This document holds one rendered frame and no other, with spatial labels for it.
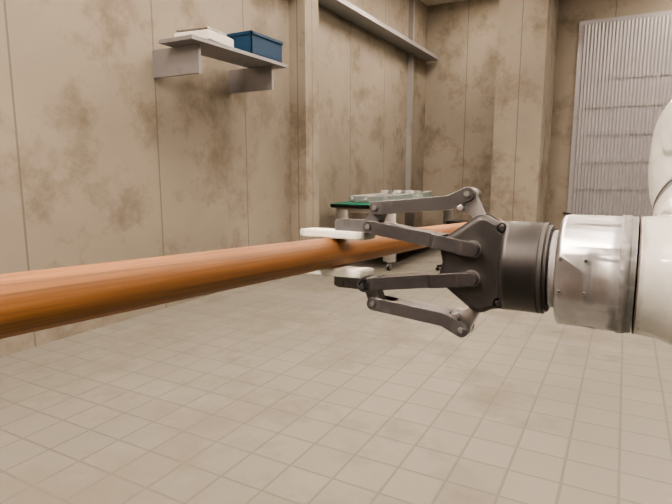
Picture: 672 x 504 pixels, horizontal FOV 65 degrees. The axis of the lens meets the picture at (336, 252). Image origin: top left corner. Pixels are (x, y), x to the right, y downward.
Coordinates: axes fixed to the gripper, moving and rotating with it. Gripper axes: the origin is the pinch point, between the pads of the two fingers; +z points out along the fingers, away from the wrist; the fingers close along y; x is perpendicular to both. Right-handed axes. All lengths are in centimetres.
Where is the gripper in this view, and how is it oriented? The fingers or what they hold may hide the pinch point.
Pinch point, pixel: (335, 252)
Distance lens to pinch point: 52.6
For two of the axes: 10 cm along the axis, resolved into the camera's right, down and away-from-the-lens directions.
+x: 4.8, -0.8, 8.7
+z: -8.8, -0.7, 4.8
